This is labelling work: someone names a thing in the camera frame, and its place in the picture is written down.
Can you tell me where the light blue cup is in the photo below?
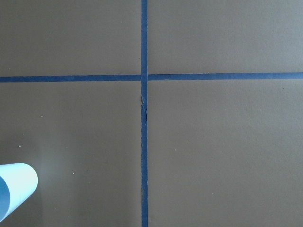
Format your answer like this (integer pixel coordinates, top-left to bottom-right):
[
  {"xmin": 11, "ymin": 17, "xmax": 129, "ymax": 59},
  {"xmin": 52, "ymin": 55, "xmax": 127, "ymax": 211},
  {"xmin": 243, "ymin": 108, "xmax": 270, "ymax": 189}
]
[{"xmin": 0, "ymin": 163, "xmax": 38, "ymax": 221}]

